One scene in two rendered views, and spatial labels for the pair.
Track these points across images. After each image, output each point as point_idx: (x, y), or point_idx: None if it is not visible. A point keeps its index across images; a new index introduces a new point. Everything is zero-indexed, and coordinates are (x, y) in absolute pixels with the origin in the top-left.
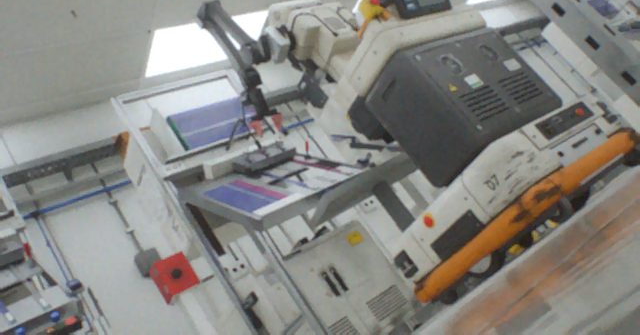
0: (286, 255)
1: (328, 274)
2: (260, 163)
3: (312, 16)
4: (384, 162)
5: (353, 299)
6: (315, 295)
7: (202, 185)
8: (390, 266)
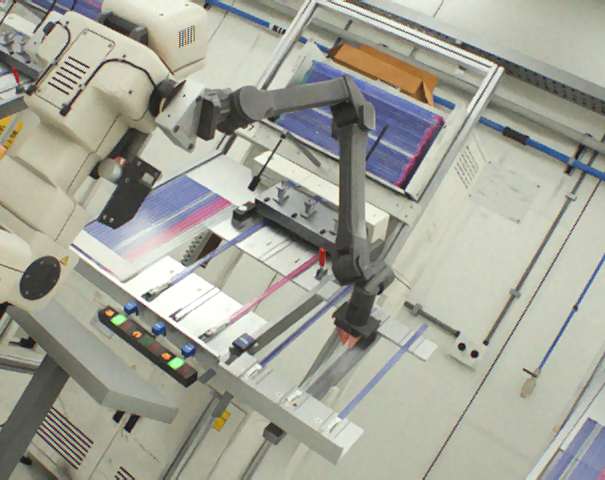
0: (138, 323)
1: None
2: (276, 214)
3: (66, 39)
4: (41, 327)
5: (118, 445)
6: None
7: (228, 171)
8: None
